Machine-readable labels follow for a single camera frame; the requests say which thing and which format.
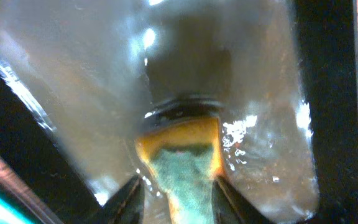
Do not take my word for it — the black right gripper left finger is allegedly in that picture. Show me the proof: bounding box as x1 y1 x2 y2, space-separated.
99 175 144 224

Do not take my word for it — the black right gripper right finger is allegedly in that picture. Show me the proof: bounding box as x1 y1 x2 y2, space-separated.
212 176 272 224

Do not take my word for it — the green yellow sponge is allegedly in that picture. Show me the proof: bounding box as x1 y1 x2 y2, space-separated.
135 118 225 223

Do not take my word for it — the black water tray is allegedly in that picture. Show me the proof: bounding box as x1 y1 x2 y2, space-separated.
0 0 358 223

